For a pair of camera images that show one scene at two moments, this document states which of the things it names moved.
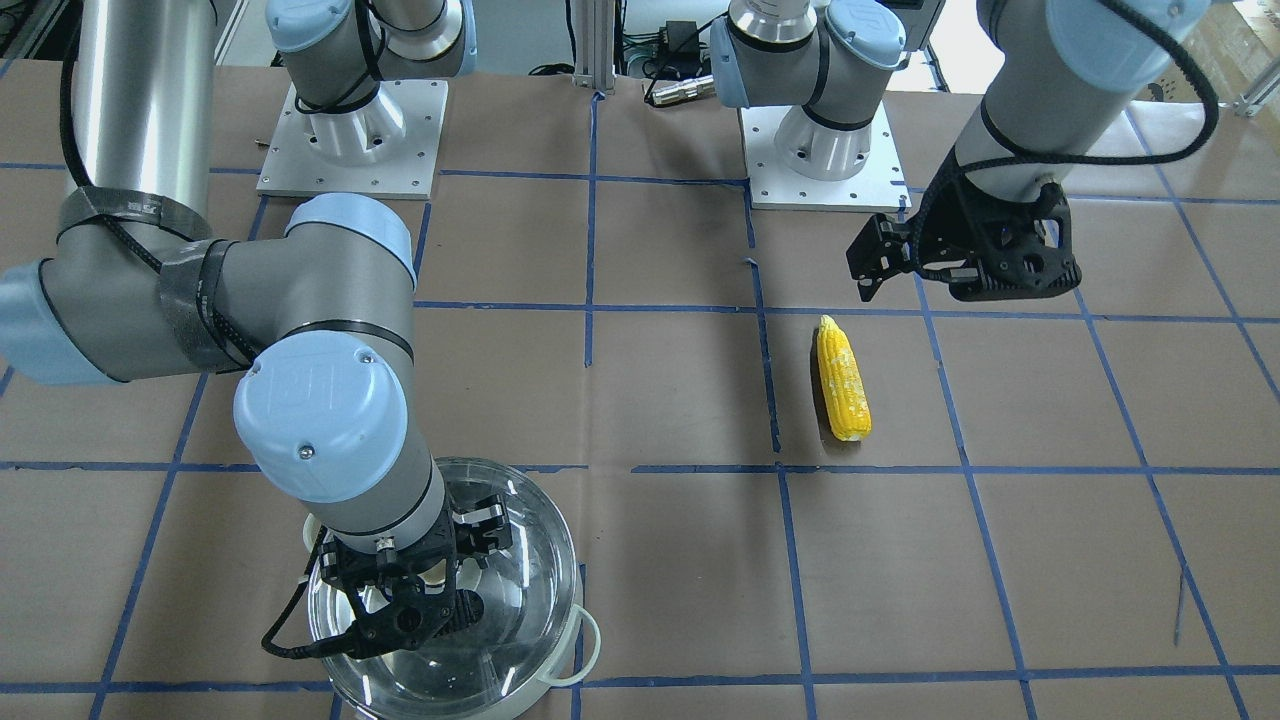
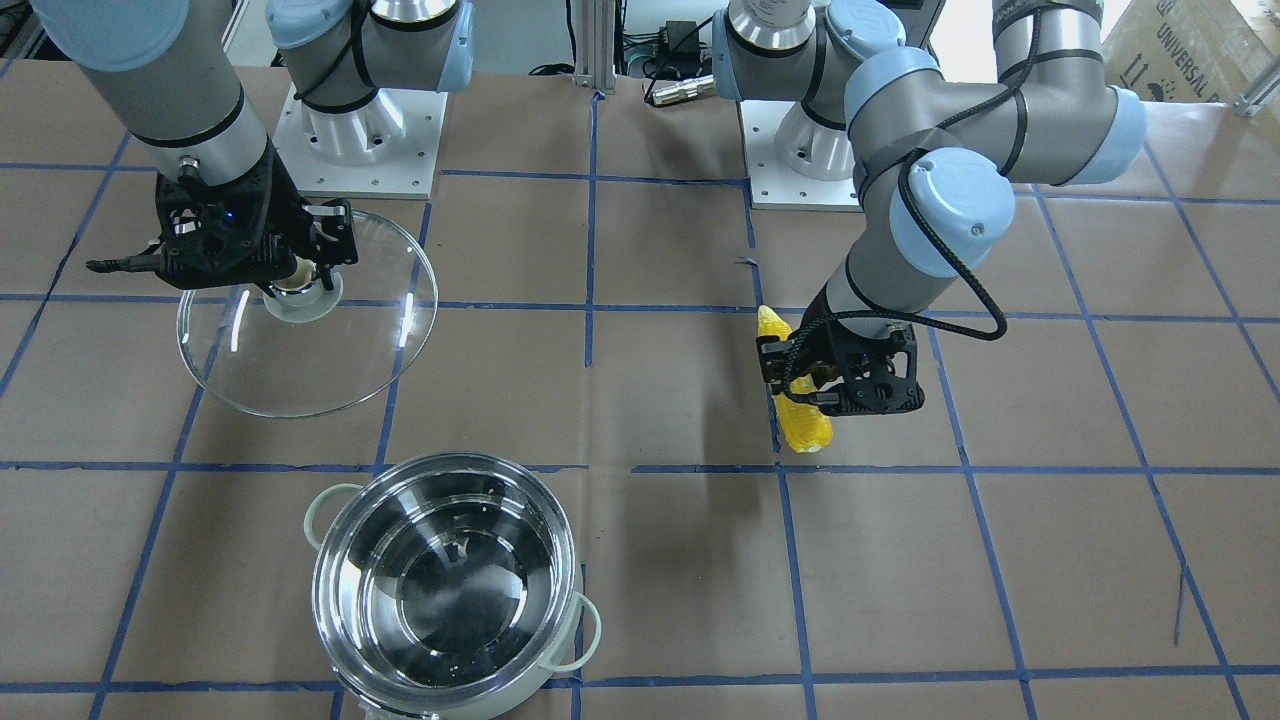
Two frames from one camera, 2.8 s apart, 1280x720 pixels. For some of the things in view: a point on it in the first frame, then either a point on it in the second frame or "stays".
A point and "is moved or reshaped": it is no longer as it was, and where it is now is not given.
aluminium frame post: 593,38 stays
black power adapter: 681,39 stays
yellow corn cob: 843,381 is moved or reshaped
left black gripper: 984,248 to 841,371
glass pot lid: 479,665 to 301,350
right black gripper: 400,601 to 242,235
